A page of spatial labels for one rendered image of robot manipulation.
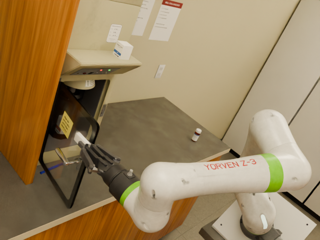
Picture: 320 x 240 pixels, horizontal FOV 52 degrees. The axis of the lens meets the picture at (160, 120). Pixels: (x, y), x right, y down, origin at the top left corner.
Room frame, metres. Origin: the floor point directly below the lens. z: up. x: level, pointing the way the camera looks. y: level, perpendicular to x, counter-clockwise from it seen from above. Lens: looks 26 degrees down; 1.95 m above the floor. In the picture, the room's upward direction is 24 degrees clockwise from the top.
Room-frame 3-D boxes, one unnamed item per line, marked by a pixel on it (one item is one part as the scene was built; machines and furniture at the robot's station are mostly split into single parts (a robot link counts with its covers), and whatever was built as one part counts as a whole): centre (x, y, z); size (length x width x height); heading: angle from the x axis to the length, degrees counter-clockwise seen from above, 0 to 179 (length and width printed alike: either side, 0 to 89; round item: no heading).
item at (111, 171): (0.83, 0.08, 1.31); 0.09 x 0.08 x 0.07; 58
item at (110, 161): (0.87, 0.13, 1.31); 0.11 x 0.01 x 0.04; 57
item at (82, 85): (1.32, 0.42, 1.34); 0.18 x 0.18 x 0.05
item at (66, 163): (0.94, 0.25, 1.20); 0.10 x 0.05 x 0.03; 51
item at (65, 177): (1.01, 0.29, 1.19); 0.30 x 0.01 x 0.40; 51
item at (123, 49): (1.28, 0.25, 1.54); 0.05 x 0.05 x 0.06; 53
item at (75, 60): (1.21, 0.29, 1.46); 0.32 x 0.11 x 0.10; 148
